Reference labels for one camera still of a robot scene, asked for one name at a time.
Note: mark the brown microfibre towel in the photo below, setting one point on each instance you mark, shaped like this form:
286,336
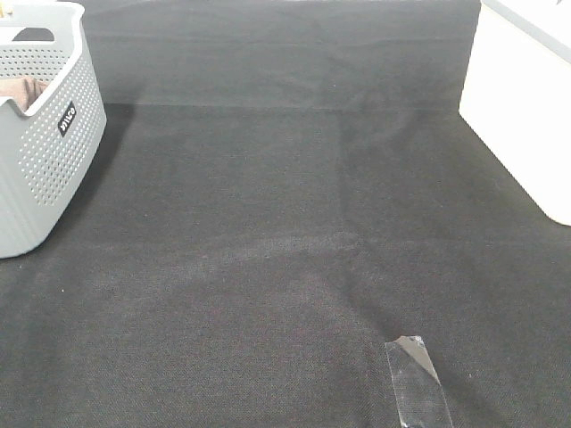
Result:
23,90

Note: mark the black table cloth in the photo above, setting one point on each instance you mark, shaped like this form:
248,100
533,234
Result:
284,187

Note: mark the clear tape strip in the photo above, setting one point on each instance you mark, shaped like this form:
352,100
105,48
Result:
418,392

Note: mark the grey perforated laundry basket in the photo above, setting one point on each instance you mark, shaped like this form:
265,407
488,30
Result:
47,148

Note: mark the white storage box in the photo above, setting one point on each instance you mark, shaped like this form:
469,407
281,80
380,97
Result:
516,96

